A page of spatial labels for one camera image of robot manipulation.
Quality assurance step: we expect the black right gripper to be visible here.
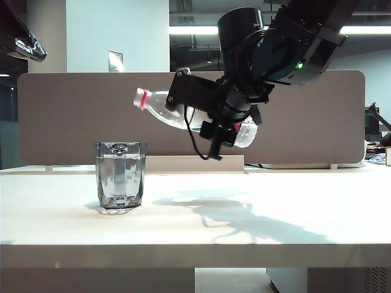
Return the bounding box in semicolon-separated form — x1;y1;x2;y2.
200;74;274;162

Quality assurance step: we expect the clear water bottle red label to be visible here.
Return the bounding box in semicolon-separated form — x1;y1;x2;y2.
133;87;258;150

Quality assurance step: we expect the grey faceted glass mug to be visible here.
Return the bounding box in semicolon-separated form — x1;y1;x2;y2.
93;141;147;215

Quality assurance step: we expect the white desk shelf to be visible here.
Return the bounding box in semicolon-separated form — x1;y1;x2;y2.
244;161;366;170

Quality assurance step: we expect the white ceiling light strip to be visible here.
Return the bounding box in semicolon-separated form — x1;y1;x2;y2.
169;26;391;35

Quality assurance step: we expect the brown desk partition screen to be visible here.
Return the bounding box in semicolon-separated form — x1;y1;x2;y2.
17;70;367;172

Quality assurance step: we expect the dark computer monitor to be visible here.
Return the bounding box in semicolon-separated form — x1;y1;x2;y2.
364;106;380;143

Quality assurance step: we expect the seated person in background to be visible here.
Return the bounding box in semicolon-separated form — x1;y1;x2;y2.
366;131;391;153

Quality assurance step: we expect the grey cabinet under table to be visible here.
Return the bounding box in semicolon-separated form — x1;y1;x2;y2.
266;267;391;293

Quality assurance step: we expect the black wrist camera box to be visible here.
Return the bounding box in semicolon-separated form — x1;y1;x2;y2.
164;67;225;121

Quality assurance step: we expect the silver wall plaque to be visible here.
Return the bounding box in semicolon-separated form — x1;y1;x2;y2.
108;50;124;73

